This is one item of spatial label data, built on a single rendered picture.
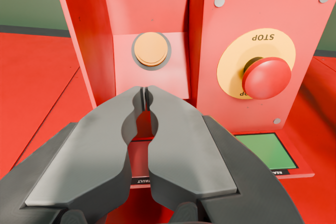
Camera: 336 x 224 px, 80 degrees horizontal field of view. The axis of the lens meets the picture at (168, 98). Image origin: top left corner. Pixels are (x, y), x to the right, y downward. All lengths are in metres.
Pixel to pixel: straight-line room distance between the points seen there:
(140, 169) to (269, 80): 0.14
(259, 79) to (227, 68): 0.03
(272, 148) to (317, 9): 0.13
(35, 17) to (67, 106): 0.64
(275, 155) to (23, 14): 1.07
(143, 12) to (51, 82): 0.44
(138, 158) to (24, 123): 0.34
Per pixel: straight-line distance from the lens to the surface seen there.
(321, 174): 0.51
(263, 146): 0.24
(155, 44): 0.24
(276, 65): 0.18
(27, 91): 0.62
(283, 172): 0.23
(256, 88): 0.18
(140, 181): 0.21
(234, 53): 0.19
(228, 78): 0.20
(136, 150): 0.23
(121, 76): 0.25
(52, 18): 1.07
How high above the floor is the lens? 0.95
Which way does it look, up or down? 54 degrees down
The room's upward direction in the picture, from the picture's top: 175 degrees clockwise
